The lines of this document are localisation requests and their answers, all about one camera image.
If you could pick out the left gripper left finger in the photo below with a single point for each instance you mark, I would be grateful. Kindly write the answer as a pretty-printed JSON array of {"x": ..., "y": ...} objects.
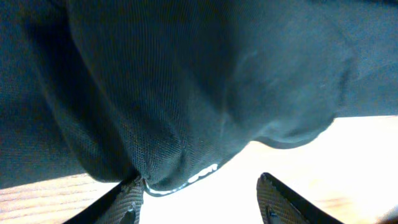
[{"x": 121, "y": 205}]

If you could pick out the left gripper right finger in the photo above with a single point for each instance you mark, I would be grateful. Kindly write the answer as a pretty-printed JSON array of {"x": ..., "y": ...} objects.
[{"x": 278, "y": 203}]

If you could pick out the black polo shirt white logo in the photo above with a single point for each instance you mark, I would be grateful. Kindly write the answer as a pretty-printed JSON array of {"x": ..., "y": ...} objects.
[{"x": 166, "y": 89}]

